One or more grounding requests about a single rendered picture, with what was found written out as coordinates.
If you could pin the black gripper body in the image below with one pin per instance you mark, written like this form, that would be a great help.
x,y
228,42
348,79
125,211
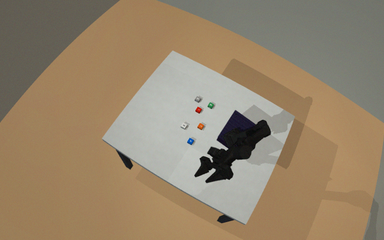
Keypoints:
x,y
225,166

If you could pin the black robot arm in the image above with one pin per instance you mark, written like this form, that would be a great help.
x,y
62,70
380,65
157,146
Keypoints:
x,y
245,140

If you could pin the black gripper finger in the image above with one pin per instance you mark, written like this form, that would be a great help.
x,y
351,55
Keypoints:
x,y
202,169
216,176

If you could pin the orange block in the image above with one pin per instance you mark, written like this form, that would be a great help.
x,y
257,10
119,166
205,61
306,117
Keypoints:
x,y
200,126

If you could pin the blue block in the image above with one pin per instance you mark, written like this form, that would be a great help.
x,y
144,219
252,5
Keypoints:
x,y
190,141

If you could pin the green block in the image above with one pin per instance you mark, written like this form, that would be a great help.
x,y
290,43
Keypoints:
x,y
210,105

